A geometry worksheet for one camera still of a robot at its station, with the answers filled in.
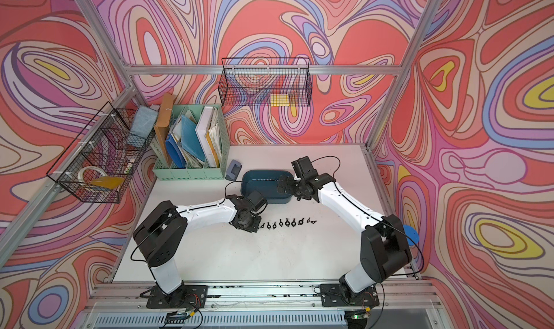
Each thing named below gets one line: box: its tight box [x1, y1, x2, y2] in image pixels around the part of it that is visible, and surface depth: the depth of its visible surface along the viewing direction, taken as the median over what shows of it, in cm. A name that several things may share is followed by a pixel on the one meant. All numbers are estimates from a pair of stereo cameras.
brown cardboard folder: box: [153, 93, 174, 167], surface depth 90 cm
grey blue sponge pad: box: [130, 106, 158, 139], surface depth 83 cm
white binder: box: [194, 106, 218, 169], surface depth 98 cm
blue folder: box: [165, 113, 206, 169], surface depth 96 cm
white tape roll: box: [77, 165, 108, 184], surface depth 68 cm
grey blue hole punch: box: [225, 159, 243, 182], surface depth 108 cm
